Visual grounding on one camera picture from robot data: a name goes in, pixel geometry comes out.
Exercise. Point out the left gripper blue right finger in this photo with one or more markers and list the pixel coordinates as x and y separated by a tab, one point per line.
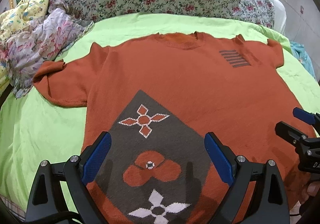
222	158

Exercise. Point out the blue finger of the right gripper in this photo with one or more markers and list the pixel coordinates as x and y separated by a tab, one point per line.
288	133
304	116

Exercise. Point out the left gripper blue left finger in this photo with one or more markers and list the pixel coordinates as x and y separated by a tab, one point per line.
93	156

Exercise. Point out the orange knitted sweater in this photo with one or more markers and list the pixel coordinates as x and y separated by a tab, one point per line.
158	96

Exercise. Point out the person's right hand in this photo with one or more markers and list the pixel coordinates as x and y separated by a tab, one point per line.
310	190

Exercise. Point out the green bed sheet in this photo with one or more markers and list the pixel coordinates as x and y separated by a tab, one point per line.
33	130

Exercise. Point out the blue patterned cloth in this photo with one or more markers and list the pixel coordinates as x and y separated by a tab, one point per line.
299	52

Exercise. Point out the plaid mattress edge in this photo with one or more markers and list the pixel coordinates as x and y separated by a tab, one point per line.
14	208

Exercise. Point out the pink purple floral blanket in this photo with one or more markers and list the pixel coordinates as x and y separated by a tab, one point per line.
42	39

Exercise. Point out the yellow patterned quilt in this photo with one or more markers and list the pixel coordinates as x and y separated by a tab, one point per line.
15	20

